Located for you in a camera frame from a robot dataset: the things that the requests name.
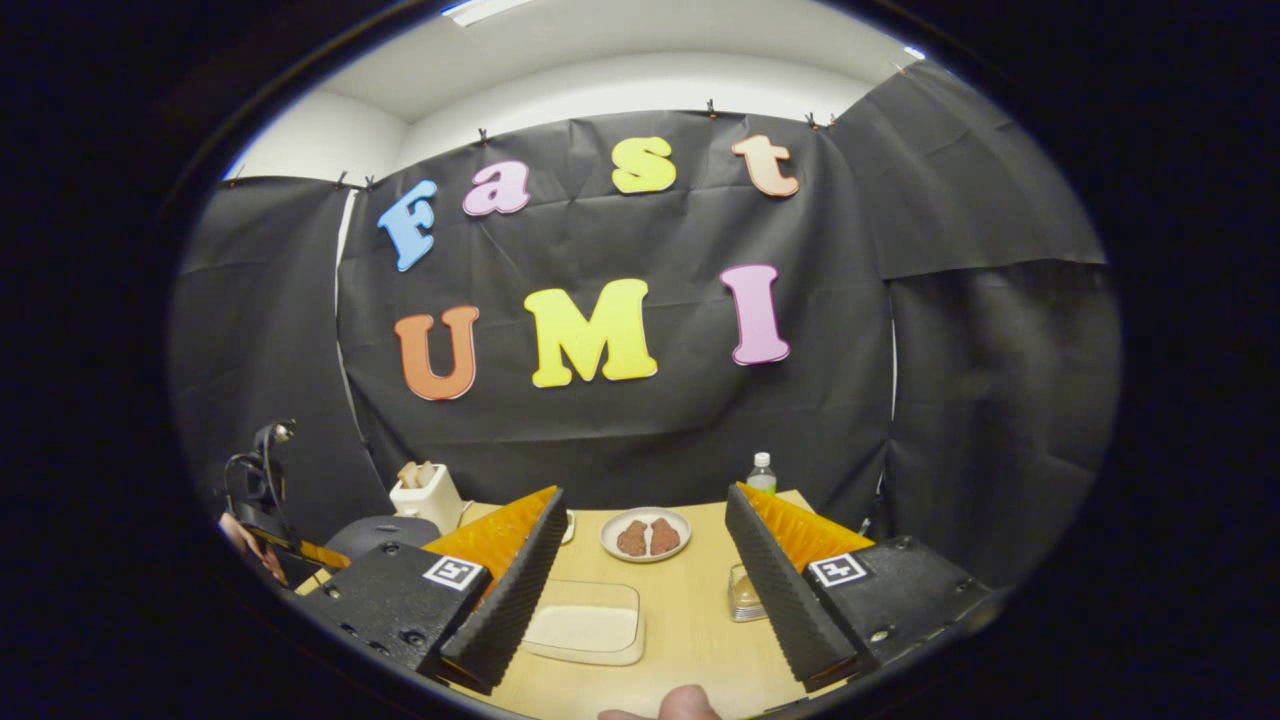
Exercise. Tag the dark grey rice cooker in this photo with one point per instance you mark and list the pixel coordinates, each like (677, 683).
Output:
(385, 535)

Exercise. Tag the green tea bottle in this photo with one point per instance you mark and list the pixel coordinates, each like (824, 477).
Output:
(762, 475)

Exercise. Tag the white divided grain tray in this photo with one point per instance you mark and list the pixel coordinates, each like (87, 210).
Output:
(568, 527)

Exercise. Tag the brown bread slice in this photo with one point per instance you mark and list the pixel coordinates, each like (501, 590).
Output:
(407, 476)
(426, 473)

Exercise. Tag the white round plate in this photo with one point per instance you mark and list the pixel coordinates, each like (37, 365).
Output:
(646, 513)

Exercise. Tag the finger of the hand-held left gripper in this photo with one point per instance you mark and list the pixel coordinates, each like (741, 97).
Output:
(320, 557)

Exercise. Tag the clear glass dish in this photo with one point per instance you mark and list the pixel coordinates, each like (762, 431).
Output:
(535, 590)

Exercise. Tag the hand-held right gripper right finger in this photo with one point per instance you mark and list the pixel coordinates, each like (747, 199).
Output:
(790, 620)

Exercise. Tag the white uncooked rice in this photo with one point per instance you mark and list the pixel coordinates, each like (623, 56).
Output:
(585, 630)

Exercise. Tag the large ceiling light panel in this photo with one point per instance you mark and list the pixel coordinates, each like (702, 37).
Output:
(485, 10)

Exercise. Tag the brown meat piece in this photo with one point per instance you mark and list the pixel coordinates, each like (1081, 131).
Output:
(665, 536)
(632, 538)

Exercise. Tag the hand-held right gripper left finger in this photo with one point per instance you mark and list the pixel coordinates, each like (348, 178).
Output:
(500, 620)

